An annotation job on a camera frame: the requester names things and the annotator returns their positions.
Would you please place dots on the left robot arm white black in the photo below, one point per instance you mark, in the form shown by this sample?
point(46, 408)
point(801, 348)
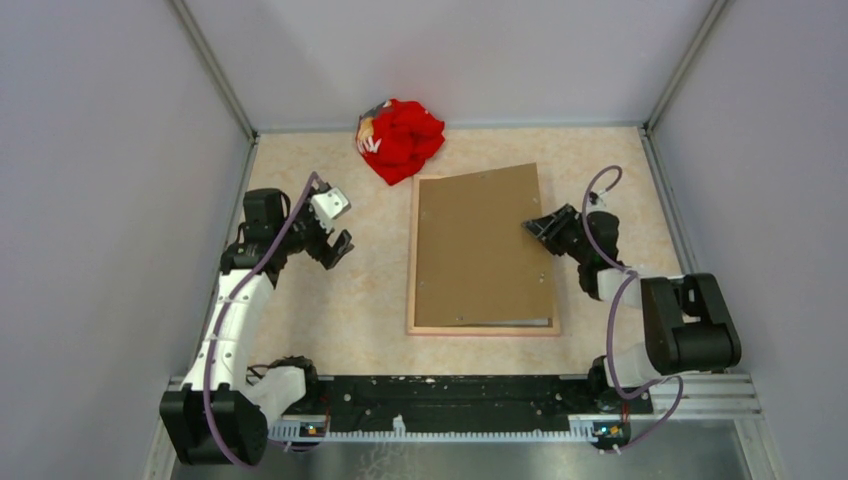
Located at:
point(225, 331)

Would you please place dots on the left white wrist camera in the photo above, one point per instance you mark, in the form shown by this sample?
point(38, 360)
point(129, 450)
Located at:
point(328, 206)

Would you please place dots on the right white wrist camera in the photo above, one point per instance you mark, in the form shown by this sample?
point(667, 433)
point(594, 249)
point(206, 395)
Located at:
point(596, 201)

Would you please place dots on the pink wooden picture frame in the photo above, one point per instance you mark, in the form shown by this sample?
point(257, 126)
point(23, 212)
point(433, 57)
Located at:
point(553, 328)

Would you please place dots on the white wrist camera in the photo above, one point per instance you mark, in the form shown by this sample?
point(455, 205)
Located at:
point(596, 201)
point(328, 206)

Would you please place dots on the crumpled red cloth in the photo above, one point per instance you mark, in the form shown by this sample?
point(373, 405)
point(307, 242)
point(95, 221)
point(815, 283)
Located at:
point(396, 138)

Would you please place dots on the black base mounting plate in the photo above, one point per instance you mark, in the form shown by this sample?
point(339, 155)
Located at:
point(460, 404)

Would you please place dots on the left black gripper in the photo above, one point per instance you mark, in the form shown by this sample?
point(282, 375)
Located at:
point(323, 251)

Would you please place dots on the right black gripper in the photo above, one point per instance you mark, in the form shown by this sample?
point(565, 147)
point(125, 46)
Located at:
point(547, 229)

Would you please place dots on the brown cardboard backing board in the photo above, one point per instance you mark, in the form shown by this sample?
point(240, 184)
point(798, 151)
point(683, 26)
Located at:
point(475, 261)

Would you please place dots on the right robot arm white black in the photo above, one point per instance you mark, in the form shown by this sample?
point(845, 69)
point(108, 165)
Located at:
point(687, 325)

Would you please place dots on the aluminium front rail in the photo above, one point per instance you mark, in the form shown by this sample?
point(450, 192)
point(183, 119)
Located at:
point(698, 397)

